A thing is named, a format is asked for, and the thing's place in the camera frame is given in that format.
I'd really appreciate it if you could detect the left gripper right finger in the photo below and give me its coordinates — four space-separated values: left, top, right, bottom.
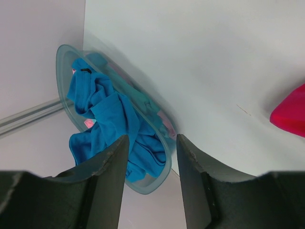
176 134 305 229

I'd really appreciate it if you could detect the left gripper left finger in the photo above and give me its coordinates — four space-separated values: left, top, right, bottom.
0 135 129 229

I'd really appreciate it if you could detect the red t shirt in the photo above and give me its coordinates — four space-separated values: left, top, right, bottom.
270 84 305 137

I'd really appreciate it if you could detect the pink t shirt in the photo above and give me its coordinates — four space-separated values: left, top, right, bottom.
67 67 95 128

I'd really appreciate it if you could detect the blue t shirt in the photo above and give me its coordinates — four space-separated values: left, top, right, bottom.
67 58 166 182

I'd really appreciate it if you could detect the translucent blue plastic basket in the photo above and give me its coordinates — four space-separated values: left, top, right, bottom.
56 45 176 194

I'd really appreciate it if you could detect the light teal t shirt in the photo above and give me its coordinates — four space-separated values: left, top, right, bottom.
86 52 177 140

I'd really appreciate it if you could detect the left aluminium corner post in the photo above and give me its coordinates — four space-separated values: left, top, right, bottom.
0 98 72 138

